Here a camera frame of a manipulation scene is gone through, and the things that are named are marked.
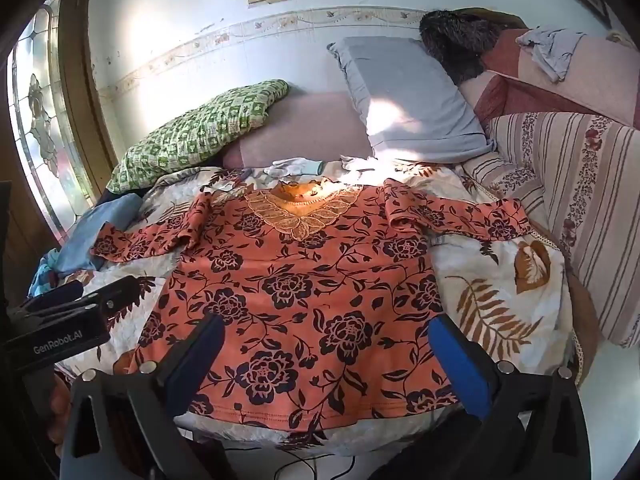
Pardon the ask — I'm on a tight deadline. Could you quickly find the multicoloured cloth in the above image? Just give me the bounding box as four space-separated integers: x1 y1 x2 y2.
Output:
27 249 62 299

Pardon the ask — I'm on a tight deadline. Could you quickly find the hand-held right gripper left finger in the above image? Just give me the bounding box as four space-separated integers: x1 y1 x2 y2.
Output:
60 313 227 480

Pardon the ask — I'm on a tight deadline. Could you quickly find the stained glass window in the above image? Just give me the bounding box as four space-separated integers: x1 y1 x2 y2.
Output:
7 0 96 241

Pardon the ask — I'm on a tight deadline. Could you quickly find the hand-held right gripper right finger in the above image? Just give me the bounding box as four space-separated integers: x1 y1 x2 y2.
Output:
390 315 593 480

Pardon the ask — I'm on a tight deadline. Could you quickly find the blue cloth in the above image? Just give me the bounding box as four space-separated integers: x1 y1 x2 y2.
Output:
55 192 143 276

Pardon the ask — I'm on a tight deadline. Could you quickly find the grey pillow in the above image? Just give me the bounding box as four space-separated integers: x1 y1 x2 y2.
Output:
327 36 498 165

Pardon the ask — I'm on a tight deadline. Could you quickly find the white teal sock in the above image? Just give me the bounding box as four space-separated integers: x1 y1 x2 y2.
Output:
265 157 326 181

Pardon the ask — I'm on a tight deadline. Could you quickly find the dark furry cushion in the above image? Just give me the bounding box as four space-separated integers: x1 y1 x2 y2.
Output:
419 9 506 86

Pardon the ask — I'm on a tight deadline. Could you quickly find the person's left hand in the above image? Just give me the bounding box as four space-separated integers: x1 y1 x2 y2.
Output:
47 375 72 458

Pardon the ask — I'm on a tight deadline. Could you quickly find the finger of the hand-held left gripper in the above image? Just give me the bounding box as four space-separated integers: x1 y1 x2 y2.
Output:
22 280 85 314
75 275 157 318

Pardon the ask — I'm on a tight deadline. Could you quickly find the grey crumpled cloth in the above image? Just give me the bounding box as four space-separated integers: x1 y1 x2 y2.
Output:
516 25 588 83

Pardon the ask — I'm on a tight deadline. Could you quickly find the leaf print blanket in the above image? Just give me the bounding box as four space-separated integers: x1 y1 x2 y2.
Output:
50 157 586 456

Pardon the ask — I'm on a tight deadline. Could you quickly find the pink bed sheet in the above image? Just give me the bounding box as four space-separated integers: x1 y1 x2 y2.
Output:
222 91 376 170

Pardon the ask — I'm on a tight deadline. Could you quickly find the orange floral shirt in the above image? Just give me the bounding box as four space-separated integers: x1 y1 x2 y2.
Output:
90 177 533 433

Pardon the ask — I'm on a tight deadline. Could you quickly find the striped floral quilt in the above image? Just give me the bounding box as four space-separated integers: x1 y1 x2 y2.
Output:
460 112 640 348

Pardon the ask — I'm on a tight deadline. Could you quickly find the pink folded blanket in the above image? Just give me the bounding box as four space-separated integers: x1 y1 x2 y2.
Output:
457 27 640 128

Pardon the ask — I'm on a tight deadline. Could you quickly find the black cable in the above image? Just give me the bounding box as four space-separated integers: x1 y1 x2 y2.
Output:
220 442 361 480

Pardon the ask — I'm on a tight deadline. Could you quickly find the green patterned pillow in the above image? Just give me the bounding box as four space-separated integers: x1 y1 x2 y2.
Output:
106 79 291 195

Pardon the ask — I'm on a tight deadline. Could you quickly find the white small cloth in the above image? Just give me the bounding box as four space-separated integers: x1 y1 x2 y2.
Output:
340 156 387 172

